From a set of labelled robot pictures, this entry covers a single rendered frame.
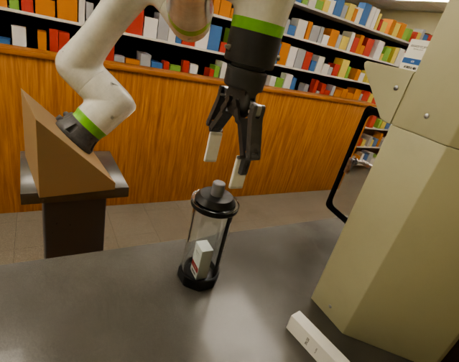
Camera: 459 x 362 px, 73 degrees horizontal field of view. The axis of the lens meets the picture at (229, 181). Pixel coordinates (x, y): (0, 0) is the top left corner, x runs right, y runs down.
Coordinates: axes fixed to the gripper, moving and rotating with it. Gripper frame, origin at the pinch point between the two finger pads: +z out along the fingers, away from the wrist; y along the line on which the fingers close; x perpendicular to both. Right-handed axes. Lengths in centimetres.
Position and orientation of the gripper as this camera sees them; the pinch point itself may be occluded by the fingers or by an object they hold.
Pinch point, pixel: (223, 166)
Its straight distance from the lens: 64.8
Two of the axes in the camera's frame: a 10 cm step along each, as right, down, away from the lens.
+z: -2.3, 8.7, 4.3
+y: -4.6, -4.9, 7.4
